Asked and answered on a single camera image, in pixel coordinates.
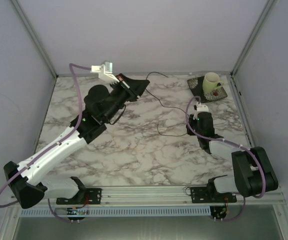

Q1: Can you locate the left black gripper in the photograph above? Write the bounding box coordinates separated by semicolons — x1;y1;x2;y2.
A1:
103;73;150;122

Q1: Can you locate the dark thin wire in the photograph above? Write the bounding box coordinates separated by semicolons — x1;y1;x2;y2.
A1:
143;71;235;137

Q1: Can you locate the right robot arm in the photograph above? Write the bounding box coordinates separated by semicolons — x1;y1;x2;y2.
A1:
186;112;279;198

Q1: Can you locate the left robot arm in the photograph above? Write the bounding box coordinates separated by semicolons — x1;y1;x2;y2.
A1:
3;73;150;209

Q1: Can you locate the dark floral square plate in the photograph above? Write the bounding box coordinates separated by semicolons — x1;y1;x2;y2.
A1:
187;76;228;103

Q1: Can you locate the light green mug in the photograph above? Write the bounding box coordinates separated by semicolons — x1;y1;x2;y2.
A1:
202;72;224;93

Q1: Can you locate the right controller board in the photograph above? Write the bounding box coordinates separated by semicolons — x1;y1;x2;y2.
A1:
210;205;228;222

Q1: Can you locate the controller board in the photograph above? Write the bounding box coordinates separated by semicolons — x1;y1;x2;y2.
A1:
66;207;89;224
210;205;228;222

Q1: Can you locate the left controller board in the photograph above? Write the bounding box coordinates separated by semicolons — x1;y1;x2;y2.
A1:
66;207;89;224

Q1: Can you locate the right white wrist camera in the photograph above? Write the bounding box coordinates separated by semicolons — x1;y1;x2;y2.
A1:
193;102;209;113

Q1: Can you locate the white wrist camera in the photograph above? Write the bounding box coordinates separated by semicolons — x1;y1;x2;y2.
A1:
90;61;117;83
193;102;209;113

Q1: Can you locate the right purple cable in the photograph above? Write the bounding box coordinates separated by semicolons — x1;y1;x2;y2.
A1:
185;96;266;223

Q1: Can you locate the purple cable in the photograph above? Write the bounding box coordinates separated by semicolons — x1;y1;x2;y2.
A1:
185;96;266;223
0;62;95;223

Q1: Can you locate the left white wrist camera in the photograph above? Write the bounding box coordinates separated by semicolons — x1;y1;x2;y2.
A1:
90;61;117;83

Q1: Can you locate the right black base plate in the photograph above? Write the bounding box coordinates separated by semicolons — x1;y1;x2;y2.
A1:
190;186;237;204

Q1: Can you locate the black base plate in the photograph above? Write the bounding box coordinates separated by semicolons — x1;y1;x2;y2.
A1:
190;186;237;204
56;188;102;205

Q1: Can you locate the grey slotted cable duct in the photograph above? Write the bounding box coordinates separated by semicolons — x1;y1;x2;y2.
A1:
20;206;213;218

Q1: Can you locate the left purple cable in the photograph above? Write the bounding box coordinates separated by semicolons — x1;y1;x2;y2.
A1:
0;62;95;223

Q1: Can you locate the aluminium front rail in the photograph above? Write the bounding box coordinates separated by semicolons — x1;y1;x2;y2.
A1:
8;183;286;207

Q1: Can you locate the left aluminium corner post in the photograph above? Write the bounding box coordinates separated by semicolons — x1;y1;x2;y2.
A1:
9;0;58;79

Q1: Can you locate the aluminium corner post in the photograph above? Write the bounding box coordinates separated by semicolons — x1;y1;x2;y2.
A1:
230;0;278;78
9;0;58;79

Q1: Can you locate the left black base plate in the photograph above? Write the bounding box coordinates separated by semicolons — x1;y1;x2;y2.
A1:
56;188;102;205

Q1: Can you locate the right aluminium corner post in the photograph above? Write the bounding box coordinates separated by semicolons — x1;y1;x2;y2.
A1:
230;0;278;78

